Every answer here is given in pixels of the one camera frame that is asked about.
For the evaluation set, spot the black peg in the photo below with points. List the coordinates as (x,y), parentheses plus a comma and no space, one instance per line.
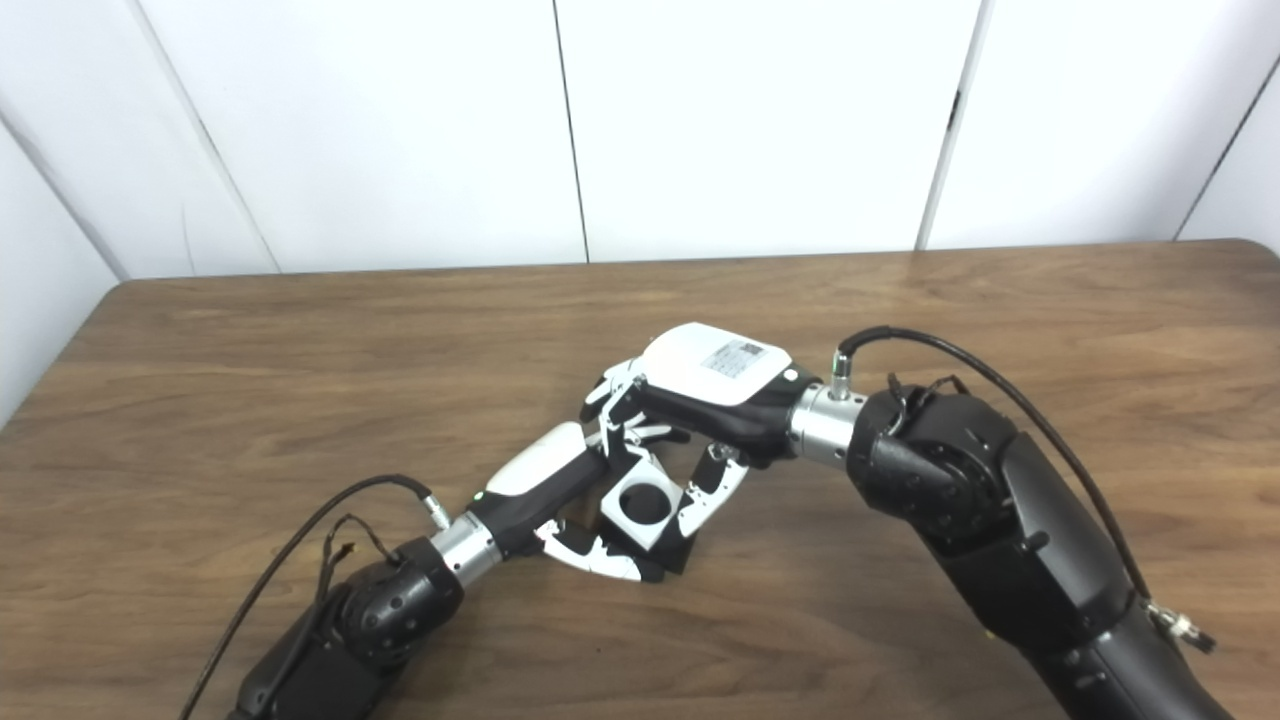
(645,503)

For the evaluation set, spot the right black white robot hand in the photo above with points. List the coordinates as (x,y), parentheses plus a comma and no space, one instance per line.
(710,365)

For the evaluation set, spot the white square piece with hole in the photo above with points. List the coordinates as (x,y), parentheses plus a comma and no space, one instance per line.
(622,520)

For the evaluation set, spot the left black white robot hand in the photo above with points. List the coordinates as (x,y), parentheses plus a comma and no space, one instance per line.
(540,465)

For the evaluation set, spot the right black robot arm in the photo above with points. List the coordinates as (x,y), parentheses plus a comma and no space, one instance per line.
(1000,520)

